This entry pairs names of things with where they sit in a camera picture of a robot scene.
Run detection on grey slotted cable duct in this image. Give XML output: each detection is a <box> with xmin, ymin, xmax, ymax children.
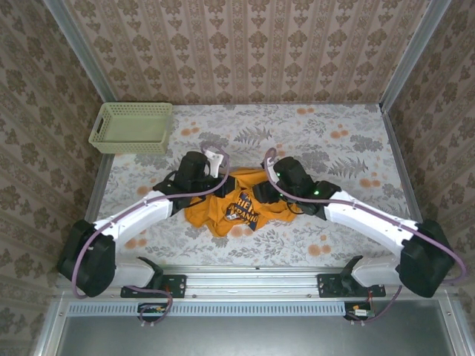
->
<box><xmin>66</xmin><ymin>300</ymin><xmax>347</xmax><ymax>317</ymax></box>

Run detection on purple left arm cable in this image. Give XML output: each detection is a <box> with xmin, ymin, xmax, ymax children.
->
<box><xmin>72</xmin><ymin>144</ymin><xmax>231</xmax><ymax>329</ymax></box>

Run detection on aluminium frame post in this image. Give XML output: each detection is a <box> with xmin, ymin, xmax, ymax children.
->
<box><xmin>380</xmin><ymin>0</ymin><xmax>452</xmax><ymax>112</ymax></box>
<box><xmin>43</xmin><ymin>0</ymin><xmax>117</xmax><ymax>104</ymax></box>

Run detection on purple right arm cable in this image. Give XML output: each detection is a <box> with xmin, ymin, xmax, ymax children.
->
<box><xmin>262</xmin><ymin>147</ymin><xmax>468</xmax><ymax>328</ymax></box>

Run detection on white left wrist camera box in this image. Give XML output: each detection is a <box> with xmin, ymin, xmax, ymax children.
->
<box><xmin>203</xmin><ymin>150</ymin><xmax>228</xmax><ymax>175</ymax></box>

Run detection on small electronics board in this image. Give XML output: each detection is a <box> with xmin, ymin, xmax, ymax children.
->
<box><xmin>137</xmin><ymin>302</ymin><xmax>168</xmax><ymax>323</ymax></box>
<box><xmin>344</xmin><ymin>301</ymin><xmax>374</xmax><ymax>322</ymax></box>

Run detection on grey metal panel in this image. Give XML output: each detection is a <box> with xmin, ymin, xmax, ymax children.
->
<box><xmin>33</xmin><ymin>299</ymin><xmax>475</xmax><ymax>356</ymax></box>

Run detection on floral patterned tablecloth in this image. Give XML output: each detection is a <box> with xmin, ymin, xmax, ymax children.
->
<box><xmin>84</xmin><ymin>103</ymin><xmax>428</xmax><ymax>268</ymax></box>

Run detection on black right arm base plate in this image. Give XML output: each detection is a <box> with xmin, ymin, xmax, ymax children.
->
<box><xmin>317</xmin><ymin>273</ymin><xmax>387</xmax><ymax>299</ymax></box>

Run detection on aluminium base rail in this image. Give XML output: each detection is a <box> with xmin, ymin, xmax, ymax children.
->
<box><xmin>55</xmin><ymin>263</ymin><xmax>454</xmax><ymax>300</ymax></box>

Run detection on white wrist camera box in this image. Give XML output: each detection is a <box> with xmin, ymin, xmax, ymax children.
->
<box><xmin>263</xmin><ymin>157</ymin><xmax>280</xmax><ymax>183</ymax></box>
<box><xmin>203</xmin><ymin>150</ymin><xmax>228</xmax><ymax>175</ymax></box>

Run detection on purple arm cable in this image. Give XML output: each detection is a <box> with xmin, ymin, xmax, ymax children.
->
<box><xmin>262</xmin><ymin>147</ymin><xmax>468</xmax><ymax>328</ymax></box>
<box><xmin>72</xmin><ymin>144</ymin><xmax>231</xmax><ymax>329</ymax></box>

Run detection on pale green plastic basket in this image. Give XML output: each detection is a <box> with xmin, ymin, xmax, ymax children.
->
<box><xmin>88</xmin><ymin>102</ymin><xmax>174</xmax><ymax>155</ymax></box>

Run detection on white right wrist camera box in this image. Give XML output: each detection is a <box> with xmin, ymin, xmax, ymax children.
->
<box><xmin>263</xmin><ymin>157</ymin><xmax>280</xmax><ymax>183</ymax></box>

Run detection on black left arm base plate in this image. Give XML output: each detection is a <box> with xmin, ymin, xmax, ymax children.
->
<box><xmin>120</xmin><ymin>273</ymin><xmax>187</xmax><ymax>299</ymax></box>

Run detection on orange t-shirt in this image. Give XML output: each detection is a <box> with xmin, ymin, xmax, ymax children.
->
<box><xmin>184</xmin><ymin>167</ymin><xmax>298</xmax><ymax>238</ymax></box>

